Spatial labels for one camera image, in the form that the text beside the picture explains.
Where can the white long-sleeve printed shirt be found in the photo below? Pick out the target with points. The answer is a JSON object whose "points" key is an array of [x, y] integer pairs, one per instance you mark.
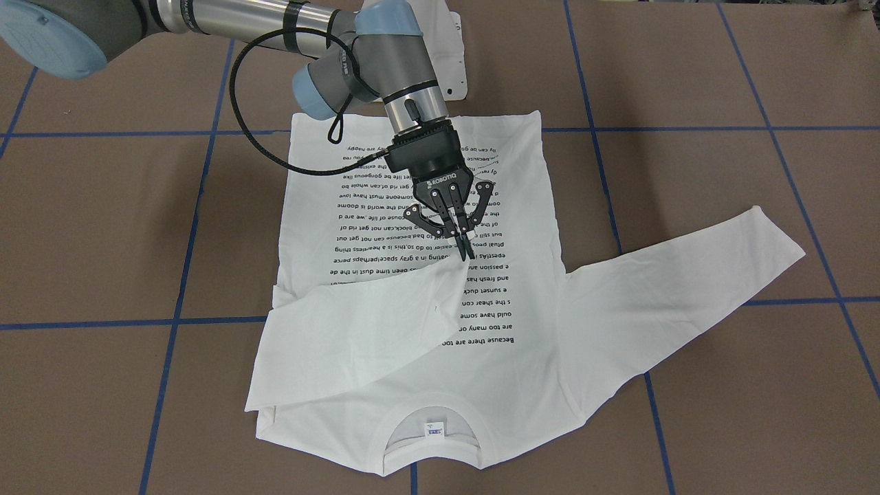
{"points": [[383, 348]]}

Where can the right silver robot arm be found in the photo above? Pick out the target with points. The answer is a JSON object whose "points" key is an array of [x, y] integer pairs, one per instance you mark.
{"points": [[377, 53]]}

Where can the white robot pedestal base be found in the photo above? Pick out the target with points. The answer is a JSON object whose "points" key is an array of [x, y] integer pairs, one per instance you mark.
{"points": [[448, 59]]}

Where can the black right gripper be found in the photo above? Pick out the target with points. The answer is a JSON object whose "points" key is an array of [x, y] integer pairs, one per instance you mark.
{"points": [[441, 181]]}

